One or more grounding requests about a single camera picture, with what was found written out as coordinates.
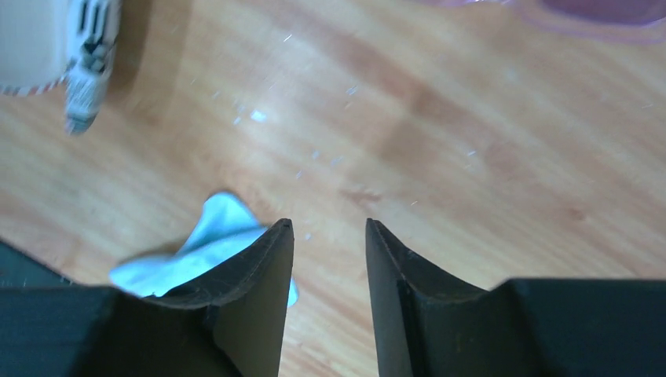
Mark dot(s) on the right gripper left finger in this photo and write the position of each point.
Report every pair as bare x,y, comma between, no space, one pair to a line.
228,322

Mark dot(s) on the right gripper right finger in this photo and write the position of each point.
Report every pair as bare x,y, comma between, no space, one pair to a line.
428,322

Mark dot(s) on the newspaper print pouch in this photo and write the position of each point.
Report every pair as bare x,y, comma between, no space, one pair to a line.
48,43

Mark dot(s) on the pink transparent sunglasses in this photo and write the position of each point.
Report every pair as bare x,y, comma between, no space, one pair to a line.
620,20

